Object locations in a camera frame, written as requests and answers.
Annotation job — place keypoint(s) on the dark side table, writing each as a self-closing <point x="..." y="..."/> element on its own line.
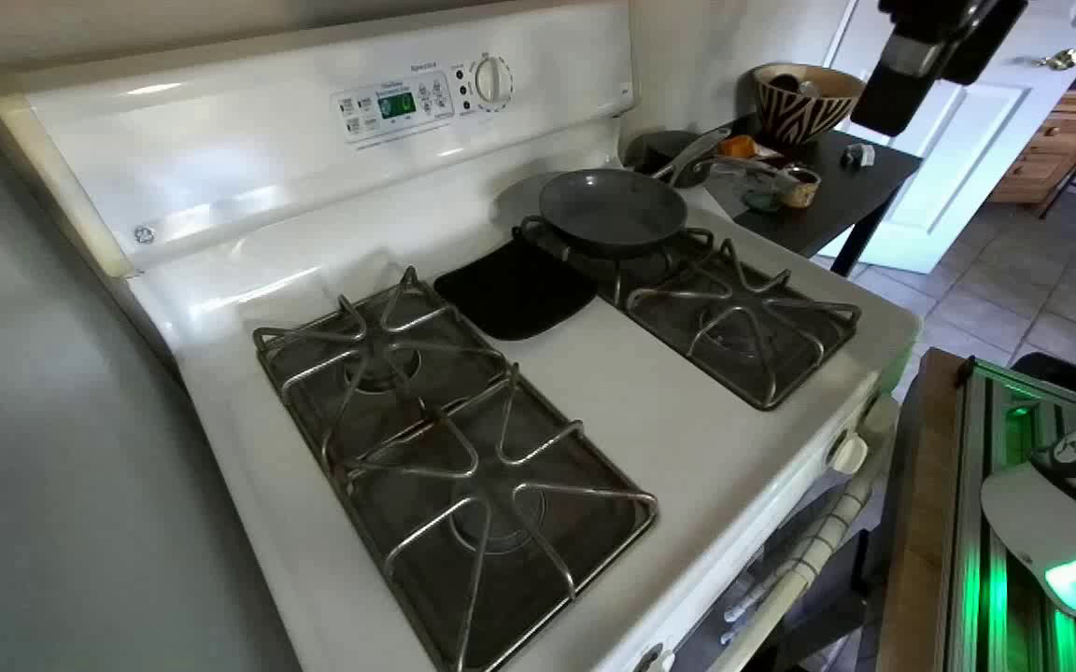
<point x="856" y="182"/>

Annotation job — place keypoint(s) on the left black burner grate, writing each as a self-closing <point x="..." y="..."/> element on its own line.
<point x="478" y="502"/>

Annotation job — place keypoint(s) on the small brown cup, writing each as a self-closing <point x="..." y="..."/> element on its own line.
<point x="802" y="186"/>

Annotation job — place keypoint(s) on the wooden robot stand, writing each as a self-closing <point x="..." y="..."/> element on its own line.
<point x="952" y="599"/>

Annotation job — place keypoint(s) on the white gas stove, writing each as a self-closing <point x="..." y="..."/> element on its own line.
<point x="264" y="182"/>

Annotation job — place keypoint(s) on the dark grey frying pan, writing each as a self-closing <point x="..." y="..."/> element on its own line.
<point x="632" y="207"/>

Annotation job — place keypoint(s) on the black pot holder mat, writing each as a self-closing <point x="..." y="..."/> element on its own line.
<point x="518" y="291"/>

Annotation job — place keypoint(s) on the right black burner grate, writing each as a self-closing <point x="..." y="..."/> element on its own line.
<point x="747" y="330"/>

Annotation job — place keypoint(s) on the black burner grate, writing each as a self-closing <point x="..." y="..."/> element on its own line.
<point x="747" y="330"/>
<point x="478" y="502"/>

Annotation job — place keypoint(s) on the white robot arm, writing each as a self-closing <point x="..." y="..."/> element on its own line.
<point x="931" y="40"/>

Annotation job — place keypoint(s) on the patterned brown bowl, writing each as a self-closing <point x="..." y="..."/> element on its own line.
<point x="802" y="101"/>

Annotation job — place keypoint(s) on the white door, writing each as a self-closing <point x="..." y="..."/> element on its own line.
<point x="966" y="137"/>

